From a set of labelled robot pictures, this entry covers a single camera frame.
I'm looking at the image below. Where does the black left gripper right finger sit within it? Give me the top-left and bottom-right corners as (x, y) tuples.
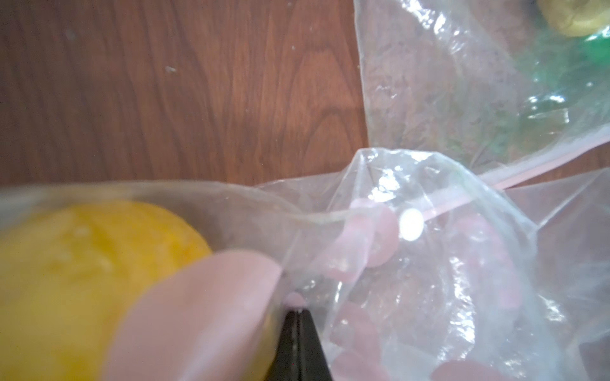
(299, 310), (333, 381)

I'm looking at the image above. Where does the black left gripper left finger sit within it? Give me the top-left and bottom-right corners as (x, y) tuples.
(265, 311), (300, 381)

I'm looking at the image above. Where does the clear zip bag bottom layer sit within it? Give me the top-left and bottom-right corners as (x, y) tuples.
(354, 1), (609, 188)

